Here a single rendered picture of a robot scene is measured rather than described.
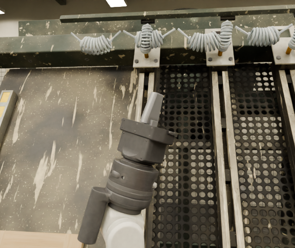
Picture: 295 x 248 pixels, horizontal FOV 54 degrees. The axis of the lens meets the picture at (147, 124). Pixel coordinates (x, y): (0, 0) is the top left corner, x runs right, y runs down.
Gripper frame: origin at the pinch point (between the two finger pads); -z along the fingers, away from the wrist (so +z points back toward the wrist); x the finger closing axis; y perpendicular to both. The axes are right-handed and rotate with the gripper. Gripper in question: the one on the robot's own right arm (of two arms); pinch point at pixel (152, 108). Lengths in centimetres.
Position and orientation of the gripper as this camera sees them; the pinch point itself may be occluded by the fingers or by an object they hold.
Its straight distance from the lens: 53.8
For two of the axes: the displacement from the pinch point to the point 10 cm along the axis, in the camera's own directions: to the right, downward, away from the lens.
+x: -6.7, -1.9, 7.2
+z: -2.8, 9.6, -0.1
